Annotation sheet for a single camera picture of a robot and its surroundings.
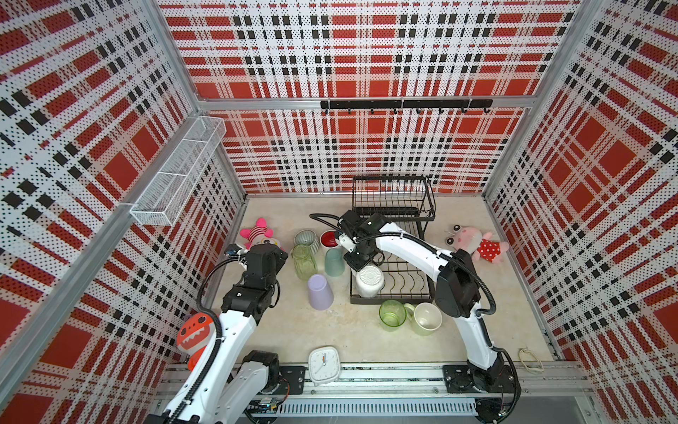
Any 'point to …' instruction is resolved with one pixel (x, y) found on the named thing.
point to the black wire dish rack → (410, 202)
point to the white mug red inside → (327, 239)
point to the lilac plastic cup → (320, 294)
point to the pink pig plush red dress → (477, 244)
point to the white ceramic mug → (369, 280)
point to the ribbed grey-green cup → (308, 238)
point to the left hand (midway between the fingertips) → (276, 253)
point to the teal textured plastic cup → (335, 261)
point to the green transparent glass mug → (392, 314)
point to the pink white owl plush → (259, 234)
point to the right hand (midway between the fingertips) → (360, 263)
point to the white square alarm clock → (324, 366)
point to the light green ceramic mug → (425, 317)
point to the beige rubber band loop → (531, 368)
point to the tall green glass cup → (305, 261)
